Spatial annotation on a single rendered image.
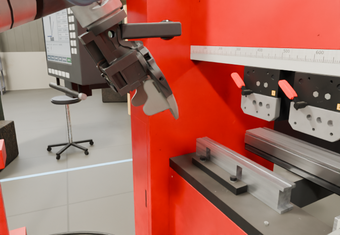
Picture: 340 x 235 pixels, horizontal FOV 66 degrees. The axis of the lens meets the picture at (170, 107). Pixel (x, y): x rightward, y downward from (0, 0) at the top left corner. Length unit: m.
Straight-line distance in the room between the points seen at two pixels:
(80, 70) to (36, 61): 7.78
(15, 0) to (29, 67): 8.72
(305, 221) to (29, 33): 8.56
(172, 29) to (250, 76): 0.50
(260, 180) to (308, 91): 0.37
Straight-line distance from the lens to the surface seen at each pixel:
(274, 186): 0.97
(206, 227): 1.16
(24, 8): 0.26
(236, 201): 1.01
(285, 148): 1.25
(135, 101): 0.53
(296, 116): 0.83
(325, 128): 0.79
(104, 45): 0.45
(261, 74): 0.90
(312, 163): 1.18
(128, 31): 0.45
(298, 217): 1.00
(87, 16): 0.44
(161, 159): 1.28
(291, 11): 0.84
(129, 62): 0.44
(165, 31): 0.48
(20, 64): 8.99
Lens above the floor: 1.42
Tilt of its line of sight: 14 degrees down
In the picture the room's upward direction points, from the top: straight up
